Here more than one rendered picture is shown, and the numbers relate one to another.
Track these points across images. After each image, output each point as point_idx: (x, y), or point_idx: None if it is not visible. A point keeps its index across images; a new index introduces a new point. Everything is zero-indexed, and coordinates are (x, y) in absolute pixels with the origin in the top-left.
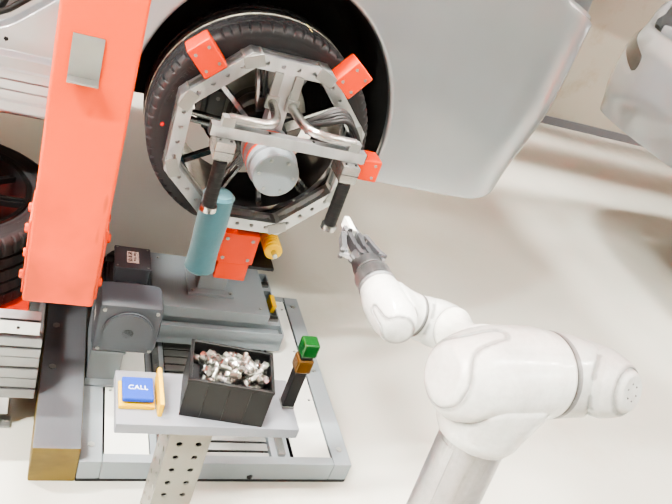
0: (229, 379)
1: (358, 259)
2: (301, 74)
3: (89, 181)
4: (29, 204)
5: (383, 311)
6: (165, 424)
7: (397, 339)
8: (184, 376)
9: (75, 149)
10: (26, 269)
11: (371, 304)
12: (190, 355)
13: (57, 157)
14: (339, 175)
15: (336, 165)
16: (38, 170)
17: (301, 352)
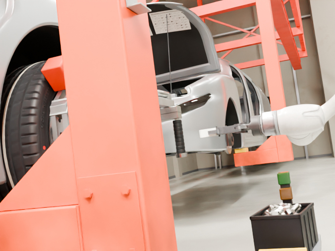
0: (295, 212)
1: (252, 120)
2: None
3: (152, 111)
4: (88, 188)
5: (312, 109)
6: None
7: (324, 121)
8: (269, 245)
9: (141, 79)
10: (147, 232)
11: (300, 115)
12: (270, 216)
13: (137, 89)
14: (175, 113)
15: (165, 113)
16: (130, 107)
17: (287, 180)
